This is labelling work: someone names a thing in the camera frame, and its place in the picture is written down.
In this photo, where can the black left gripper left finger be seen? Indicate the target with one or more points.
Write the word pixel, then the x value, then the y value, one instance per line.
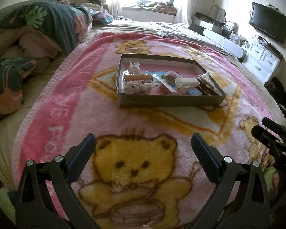
pixel 34 205

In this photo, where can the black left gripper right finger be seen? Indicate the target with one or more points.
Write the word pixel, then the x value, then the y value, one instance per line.
pixel 240 197

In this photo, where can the brown hair clip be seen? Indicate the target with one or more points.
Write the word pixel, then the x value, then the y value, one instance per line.
pixel 206 86

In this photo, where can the earring card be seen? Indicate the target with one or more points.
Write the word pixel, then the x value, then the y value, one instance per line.
pixel 193 92

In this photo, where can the pink pompom hair clip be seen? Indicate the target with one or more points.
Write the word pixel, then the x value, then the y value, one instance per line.
pixel 170 77

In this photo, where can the cream spiral hair clip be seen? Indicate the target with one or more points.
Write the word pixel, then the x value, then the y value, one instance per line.
pixel 137 77

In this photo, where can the clear pearl claw clip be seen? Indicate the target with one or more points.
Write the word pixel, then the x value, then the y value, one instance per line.
pixel 134 68

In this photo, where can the white drawer cabinet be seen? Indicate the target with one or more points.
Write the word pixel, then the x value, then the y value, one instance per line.
pixel 265 62

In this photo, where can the white bench at bed foot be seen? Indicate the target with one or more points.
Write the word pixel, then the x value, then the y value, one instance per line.
pixel 221 32

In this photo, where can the pink bear-print fleece blanket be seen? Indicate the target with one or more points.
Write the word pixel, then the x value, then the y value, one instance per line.
pixel 143 168

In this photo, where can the blue label card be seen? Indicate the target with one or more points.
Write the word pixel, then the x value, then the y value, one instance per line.
pixel 157 75

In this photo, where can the clothes pile on windowsill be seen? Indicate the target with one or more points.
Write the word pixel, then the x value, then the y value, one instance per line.
pixel 167 7

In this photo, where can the dark floral quilt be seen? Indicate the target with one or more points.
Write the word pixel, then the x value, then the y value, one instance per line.
pixel 31 36

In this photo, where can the purple blue pillow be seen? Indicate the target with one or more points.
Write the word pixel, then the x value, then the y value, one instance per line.
pixel 101 18

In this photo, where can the black wall television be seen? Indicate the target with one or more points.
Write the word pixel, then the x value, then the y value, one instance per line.
pixel 269 21

